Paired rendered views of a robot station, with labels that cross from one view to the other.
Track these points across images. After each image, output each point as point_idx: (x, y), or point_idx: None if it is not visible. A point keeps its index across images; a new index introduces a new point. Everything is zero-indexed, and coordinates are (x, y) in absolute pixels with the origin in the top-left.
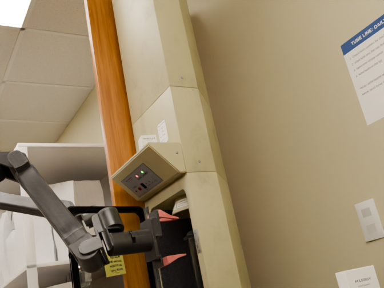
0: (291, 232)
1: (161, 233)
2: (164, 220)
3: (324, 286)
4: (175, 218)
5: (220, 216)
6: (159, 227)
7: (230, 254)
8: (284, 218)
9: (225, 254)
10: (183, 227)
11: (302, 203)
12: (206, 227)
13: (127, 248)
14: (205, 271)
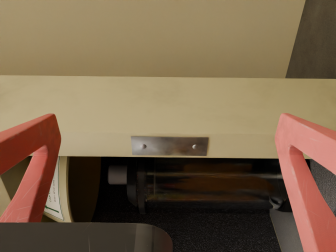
0: (169, 43)
1: (122, 230)
2: (26, 211)
3: (266, 2)
4: (34, 122)
5: (112, 84)
6: (17, 239)
7: (215, 82)
8: (144, 49)
9: (214, 90)
10: (114, 218)
11: (129, 0)
12: (132, 113)
13: None
14: (267, 137)
